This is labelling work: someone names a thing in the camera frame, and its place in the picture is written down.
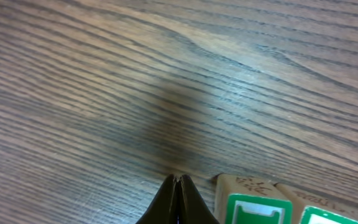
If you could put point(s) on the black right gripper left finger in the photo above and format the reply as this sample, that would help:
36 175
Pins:
164 207

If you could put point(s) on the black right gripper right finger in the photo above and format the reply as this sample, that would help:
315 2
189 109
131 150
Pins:
192 208

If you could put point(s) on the green letter wooden block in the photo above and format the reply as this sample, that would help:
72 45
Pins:
243 200

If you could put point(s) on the green B wooden block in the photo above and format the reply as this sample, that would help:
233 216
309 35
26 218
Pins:
309 208

